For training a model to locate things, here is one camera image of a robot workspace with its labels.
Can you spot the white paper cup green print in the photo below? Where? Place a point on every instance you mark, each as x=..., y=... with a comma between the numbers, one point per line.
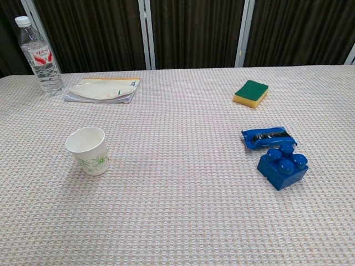
x=88, y=153

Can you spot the beige woven tablecloth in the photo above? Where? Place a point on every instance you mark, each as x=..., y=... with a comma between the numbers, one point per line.
x=177, y=171

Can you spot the green and yellow sponge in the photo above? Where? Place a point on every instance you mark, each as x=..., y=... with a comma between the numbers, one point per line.
x=251, y=94

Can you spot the worn paper notepad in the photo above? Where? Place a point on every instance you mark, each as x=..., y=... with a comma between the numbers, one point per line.
x=102, y=89

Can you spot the blue snack wrapper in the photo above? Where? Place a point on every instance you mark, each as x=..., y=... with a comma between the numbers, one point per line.
x=267, y=137

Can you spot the black curtain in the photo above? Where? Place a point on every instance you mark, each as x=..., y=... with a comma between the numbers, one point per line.
x=194, y=30

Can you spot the blue toy building block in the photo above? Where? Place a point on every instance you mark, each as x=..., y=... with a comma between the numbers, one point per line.
x=283, y=169

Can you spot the clear plastic water bottle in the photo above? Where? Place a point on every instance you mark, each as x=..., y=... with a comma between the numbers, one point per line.
x=41, y=65

